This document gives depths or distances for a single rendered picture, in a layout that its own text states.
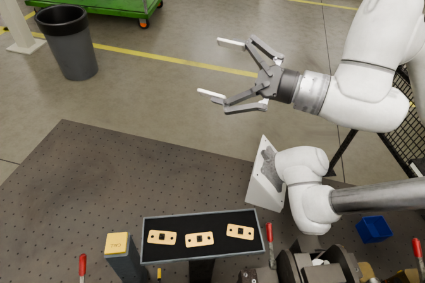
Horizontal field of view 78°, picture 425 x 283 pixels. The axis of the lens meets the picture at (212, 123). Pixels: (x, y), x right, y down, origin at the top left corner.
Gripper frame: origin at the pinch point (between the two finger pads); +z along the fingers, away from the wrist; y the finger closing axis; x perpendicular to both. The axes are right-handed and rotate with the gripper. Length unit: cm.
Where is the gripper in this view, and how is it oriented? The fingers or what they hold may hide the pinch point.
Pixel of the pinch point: (212, 67)
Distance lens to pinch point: 65.3
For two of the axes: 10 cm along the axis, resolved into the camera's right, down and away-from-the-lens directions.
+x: 1.9, 2.3, 9.5
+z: -9.2, -2.9, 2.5
